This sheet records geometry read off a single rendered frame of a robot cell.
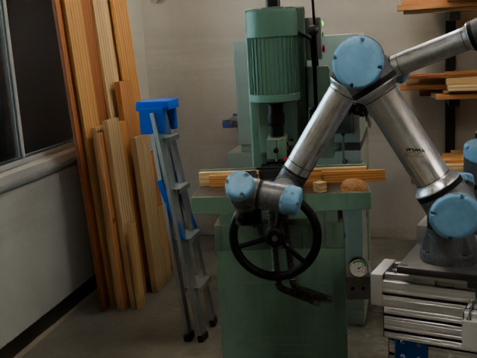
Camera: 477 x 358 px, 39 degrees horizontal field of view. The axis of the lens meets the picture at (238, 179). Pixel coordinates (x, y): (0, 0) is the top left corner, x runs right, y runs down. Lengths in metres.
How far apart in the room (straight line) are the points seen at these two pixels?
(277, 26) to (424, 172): 0.86
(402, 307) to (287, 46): 0.94
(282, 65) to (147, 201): 1.81
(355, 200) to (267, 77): 0.51
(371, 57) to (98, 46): 2.56
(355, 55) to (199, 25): 3.28
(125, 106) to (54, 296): 1.14
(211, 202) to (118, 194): 1.41
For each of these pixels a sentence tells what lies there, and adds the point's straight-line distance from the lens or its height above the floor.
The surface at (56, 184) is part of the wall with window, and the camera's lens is 3.69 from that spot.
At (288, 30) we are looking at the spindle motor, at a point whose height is 1.43.
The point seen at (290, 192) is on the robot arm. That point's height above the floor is 1.03.
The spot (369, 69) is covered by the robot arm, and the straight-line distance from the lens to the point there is 1.57.
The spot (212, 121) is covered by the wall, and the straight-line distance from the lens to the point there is 4.81.
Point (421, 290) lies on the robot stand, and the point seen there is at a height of 0.74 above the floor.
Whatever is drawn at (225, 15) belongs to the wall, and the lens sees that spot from 4.74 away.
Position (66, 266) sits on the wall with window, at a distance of 3.81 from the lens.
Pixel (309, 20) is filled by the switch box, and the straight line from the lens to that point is 2.61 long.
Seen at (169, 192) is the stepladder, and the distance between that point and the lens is 3.13.
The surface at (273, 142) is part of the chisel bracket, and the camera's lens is 2.33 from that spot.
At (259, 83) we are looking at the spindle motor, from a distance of 2.29.
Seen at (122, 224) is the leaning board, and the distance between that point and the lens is 3.66.
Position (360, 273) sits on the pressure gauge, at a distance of 2.26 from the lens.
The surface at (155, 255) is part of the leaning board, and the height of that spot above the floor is 0.22.
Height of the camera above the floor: 1.41
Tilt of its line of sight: 12 degrees down
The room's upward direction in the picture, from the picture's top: 3 degrees counter-clockwise
